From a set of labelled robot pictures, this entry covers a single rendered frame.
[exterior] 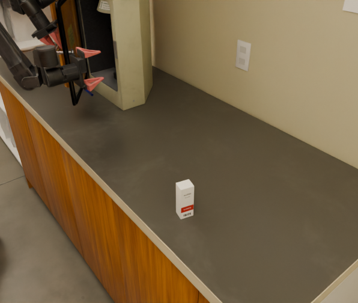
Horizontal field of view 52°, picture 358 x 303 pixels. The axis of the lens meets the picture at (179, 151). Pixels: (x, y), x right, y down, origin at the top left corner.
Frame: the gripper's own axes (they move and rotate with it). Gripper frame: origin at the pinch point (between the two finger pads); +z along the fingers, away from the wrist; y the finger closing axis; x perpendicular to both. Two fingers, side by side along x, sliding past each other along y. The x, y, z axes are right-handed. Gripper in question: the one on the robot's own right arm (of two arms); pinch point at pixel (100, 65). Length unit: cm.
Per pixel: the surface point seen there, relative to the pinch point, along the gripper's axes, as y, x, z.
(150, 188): -25.4, -40.9, -7.6
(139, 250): -47, -43, -14
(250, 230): -25, -72, 4
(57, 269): -120, 29, -26
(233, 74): -13, -13, 56
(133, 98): -21.3, 8.7, 17.9
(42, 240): -120, 55, -25
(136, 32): 5.7, 8.8, 21.5
